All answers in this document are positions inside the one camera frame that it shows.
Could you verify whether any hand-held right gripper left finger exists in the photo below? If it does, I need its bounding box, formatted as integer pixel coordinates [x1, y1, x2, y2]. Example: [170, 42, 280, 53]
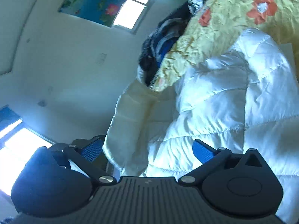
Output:
[48, 135, 117, 186]

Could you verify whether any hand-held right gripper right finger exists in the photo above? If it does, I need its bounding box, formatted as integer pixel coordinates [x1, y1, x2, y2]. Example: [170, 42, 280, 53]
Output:
[178, 139, 265, 185]

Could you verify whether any white puffer jacket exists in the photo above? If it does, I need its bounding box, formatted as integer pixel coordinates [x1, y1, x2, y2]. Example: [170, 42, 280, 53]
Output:
[102, 27, 299, 217]

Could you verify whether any dark striped clothes pile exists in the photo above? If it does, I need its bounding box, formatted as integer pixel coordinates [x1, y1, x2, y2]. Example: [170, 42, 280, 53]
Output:
[138, 3, 194, 87]

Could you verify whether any window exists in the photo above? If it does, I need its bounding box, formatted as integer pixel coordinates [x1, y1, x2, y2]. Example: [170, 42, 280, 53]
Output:
[0, 119, 56, 193]
[112, 0, 160, 33]

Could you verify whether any yellow floral blanket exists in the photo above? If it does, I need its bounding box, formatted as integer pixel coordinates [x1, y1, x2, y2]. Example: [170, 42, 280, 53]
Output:
[153, 0, 299, 92]

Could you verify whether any floral wall poster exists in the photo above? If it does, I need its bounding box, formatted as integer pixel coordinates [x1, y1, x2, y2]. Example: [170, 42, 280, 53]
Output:
[58, 0, 141, 27]

